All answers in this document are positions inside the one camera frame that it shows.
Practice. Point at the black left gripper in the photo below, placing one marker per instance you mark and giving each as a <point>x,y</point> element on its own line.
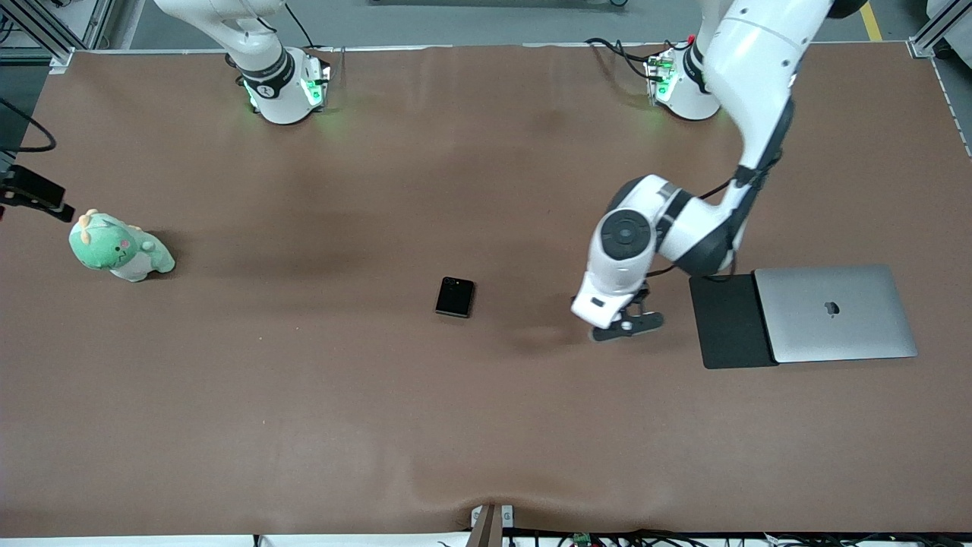
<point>640,295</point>

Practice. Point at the black smartphone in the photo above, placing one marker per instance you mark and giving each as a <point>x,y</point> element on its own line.
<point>456,296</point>

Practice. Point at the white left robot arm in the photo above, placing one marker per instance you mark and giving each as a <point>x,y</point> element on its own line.
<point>759,61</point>

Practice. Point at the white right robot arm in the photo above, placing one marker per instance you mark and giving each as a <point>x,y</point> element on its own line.
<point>273,91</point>

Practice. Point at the black mouse pad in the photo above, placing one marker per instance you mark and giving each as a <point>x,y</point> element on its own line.
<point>729,323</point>

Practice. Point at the green plush dinosaur toy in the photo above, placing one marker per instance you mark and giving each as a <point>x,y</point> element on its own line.
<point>114,247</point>

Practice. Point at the silver closed laptop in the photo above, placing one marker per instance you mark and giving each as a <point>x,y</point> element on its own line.
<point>797,319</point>

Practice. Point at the aluminium frame post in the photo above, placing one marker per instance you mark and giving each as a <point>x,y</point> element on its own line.
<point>938,26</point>
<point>45,30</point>

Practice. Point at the metal table edge bracket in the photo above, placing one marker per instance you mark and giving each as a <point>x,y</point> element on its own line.
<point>490,524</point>

